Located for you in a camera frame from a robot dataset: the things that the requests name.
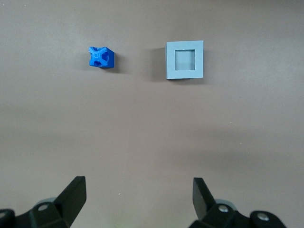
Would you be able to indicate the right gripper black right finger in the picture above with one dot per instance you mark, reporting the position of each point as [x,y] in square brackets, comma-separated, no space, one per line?
[204,204]

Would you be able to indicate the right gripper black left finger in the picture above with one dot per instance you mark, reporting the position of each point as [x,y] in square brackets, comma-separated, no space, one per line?
[71,202]

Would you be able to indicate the blue plastic cube part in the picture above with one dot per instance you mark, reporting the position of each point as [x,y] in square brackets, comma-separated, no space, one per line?
[101,58]

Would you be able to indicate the gray square base with hole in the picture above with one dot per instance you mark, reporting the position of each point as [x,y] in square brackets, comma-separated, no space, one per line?
[169,61]

